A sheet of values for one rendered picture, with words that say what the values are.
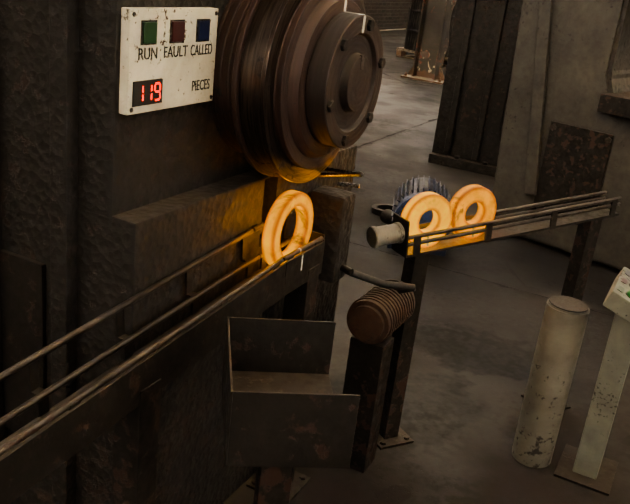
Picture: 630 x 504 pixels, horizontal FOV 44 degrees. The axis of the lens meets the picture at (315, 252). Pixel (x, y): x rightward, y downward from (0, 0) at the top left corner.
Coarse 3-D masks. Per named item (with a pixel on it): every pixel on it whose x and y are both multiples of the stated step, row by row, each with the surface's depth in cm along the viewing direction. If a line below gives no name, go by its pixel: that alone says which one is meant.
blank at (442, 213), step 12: (432, 192) 217; (408, 204) 215; (420, 204) 214; (432, 204) 216; (444, 204) 218; (408, 216) 214; (420, 216) 215; (444, 216) 219; (432, 228) 220; (444, 228) 221
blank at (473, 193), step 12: (468, 192) 220; (480, 192) 222; (456, 204) 220; (468, 204) 222; (480, 204) 225; (492, 204) 226; (456, 216) 221; (480, 216) 227; (492, 216) 228; (480, 228) 227
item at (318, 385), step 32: (256, 320) 145; (288, 320) 146; (224, 352) 146; (256, 352) 148; (288, 352) 149; (320, 352) 150; (224, 384) 139; (256, 384) 146; (288, 384) 147; (320, 384) 148; (224, 416) 133; (256, 416) 123; (288, 416) 123; (320, 416) 124; (352, 416) 125; (224, 448) 127; (256, 448) 125; (288, 448) 126; (320, 448) 126; (256, 480) 147; (288, 480) 143
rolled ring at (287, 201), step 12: (288, 192) 180; (300, 192) 181; (276, 204) 177; (288, 204) 177; (300, 204) 182; (312, 204) 188; (276, 216) 175; (300, 216) 188; (312, 216) 190; (264, 228) 176; (276, 228) 175; (300, 228) 189; (264, 240) 176; (276, 240) 176; (300, 240) 189; (264, 252) 178; (276, 252) 178; (288, 252) 187
